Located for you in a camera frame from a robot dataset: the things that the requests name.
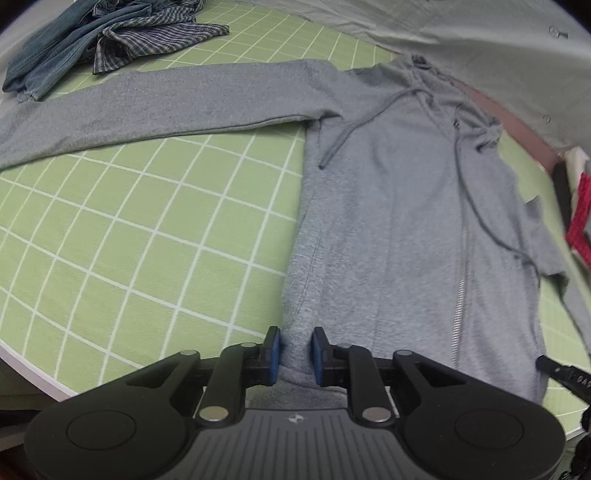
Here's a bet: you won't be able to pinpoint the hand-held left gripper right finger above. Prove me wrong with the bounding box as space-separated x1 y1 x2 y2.
310 327 509 425

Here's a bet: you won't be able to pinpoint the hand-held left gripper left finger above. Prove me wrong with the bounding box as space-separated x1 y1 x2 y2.
83 326 282 428

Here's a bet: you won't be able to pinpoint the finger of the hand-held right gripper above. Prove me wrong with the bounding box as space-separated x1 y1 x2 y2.
536 354 573 381

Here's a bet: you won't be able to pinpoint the grey zip hoodie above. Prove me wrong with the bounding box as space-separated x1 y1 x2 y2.
0 53 591 403

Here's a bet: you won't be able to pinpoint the person's right hand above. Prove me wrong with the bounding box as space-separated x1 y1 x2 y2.
566 406 591 480

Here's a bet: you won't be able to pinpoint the red checked folded garment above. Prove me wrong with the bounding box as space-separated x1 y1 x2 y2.
567 173 591 265

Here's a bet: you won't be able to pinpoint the green grid mat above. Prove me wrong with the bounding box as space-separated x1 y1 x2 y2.
0 0 591 432

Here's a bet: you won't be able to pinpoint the white folded garment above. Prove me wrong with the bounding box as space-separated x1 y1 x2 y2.
566 147 591 197

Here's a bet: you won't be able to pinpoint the grey carrot printed sheet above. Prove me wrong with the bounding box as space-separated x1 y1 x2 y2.
249 0 591 153

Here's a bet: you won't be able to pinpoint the blue plaid shirt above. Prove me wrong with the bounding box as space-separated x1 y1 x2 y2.
90 0 230 75

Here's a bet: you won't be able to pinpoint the blue denim jeans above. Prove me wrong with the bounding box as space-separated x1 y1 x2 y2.
2 0 139 101

